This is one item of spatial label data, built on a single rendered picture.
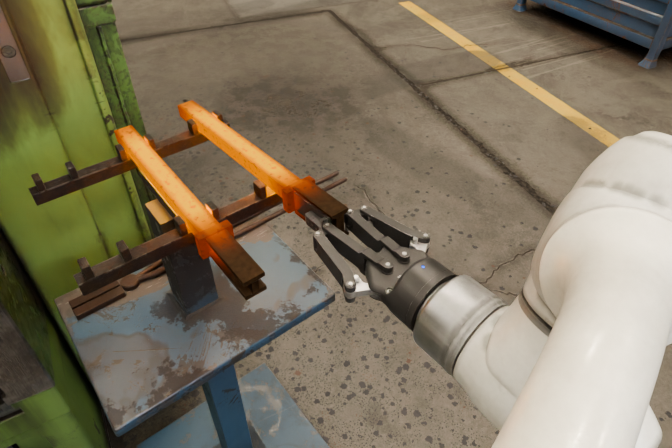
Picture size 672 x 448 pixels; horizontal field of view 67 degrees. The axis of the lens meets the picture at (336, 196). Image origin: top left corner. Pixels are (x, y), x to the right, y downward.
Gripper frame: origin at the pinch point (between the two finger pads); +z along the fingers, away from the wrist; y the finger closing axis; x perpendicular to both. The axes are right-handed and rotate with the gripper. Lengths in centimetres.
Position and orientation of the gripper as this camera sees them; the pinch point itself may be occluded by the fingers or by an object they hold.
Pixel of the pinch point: (318, 209)
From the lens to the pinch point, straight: 65.4
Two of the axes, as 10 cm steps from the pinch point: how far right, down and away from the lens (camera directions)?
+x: -0.1, -7.8, -6.3
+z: -6.3, -4.8, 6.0
